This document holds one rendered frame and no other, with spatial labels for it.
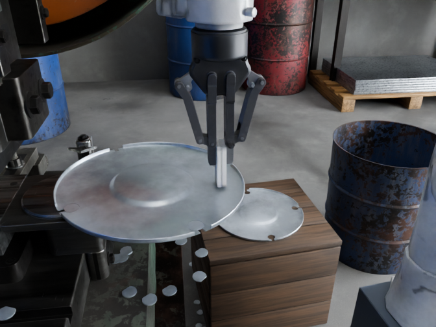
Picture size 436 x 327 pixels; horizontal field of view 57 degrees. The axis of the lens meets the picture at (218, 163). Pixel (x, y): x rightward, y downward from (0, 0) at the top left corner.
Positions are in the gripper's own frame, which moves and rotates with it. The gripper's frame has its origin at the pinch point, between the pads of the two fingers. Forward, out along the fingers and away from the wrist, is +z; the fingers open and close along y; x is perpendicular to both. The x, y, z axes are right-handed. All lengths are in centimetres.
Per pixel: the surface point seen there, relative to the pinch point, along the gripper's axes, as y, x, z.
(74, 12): -24.7, 32.7, -18.4
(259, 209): 19, 52, 46
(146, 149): -11.9, 13.2, 3.2
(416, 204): 74, 52, 49
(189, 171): -4.7, 4.5, 3.6
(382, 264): 68, 54, 77
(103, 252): -18.7, -4.7, 11.6
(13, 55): -27.7, 3.9, -16.6
